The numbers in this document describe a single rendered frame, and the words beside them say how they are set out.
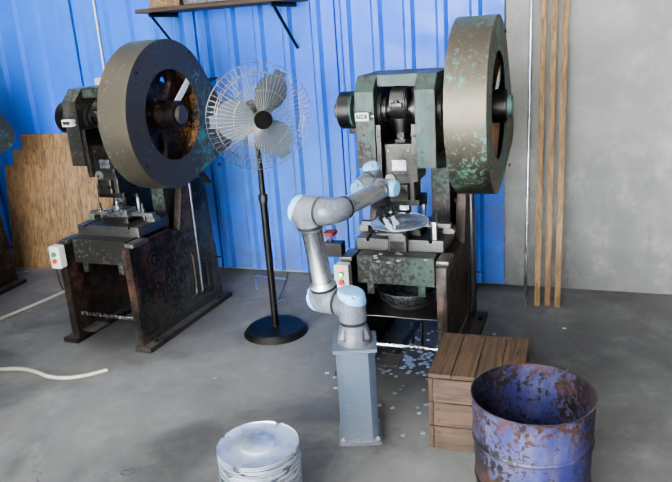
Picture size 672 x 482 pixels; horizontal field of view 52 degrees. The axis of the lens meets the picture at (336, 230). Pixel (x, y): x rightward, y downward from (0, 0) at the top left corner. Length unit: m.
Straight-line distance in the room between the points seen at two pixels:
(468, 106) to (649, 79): 1.74
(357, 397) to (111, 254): 1.85
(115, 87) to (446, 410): 2.25
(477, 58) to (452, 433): 1.56
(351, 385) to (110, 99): 1.89
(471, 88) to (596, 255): 2.03
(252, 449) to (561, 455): 1.03
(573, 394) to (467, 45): 1.46
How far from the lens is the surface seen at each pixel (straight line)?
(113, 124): 3.71
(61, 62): 5.83
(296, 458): 2.51
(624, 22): 4.43
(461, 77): 2.96
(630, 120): 4.48
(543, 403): 2.76
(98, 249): 4.23
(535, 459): 2.41
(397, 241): 3.38
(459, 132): 2.96
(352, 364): 2.90
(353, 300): 2.81
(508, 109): 3.28
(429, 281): 3.34
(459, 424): 2.97
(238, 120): 3.73
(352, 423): 3.04
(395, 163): 3.38
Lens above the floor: 1.71
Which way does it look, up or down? 16 degrees down
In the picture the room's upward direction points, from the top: 4 degrees counter-clockwise
